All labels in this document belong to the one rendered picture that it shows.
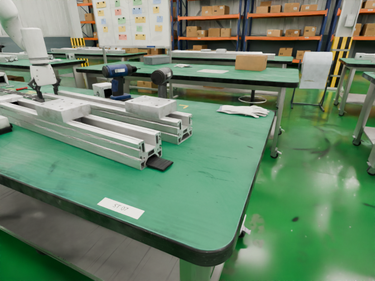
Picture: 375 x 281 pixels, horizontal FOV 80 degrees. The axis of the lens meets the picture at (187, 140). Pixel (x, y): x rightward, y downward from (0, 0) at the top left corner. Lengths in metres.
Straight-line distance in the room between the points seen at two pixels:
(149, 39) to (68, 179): 3.54
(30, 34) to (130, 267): 1.14
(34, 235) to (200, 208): 1.07
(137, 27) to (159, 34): 0.42
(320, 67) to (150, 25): 2.72
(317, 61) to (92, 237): 3.78
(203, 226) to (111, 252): 0.78
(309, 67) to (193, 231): 3.84
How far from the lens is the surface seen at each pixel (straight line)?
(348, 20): 6.23
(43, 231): 1.44
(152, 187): 0.58
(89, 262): 1.20
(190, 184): 0.58
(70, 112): 0.85
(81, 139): 0.83
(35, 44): 1.35
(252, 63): 2.65
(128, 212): 0.52
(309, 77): 4.20
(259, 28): 11.20
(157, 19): 3.97
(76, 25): 9.38
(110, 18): 4.54
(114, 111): 0.93
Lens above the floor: 1.12
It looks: 25 degrees down
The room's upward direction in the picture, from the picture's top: straight up
